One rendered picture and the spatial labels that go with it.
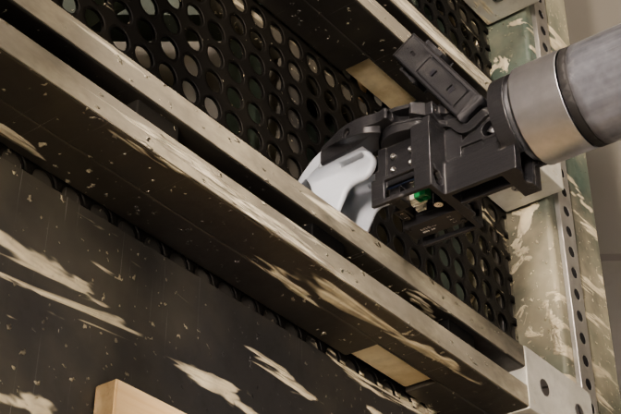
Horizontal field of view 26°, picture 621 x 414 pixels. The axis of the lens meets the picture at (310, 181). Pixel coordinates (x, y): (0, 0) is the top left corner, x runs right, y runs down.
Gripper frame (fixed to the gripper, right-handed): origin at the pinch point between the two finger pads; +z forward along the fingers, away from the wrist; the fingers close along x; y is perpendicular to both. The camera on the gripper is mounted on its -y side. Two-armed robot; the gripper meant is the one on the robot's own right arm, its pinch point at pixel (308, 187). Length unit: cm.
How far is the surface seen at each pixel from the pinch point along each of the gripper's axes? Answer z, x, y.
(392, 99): 1.2, 14.3, -18.3
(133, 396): 0.1, -17.0, 24.9
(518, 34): -1, 38, -41
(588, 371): -3.2, 41.3, 1.0
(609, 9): 26, 132, -126
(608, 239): 30, 128, -70
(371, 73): 0.6, 9.8, -18.3
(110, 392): 0.6, -18.5, 25.0
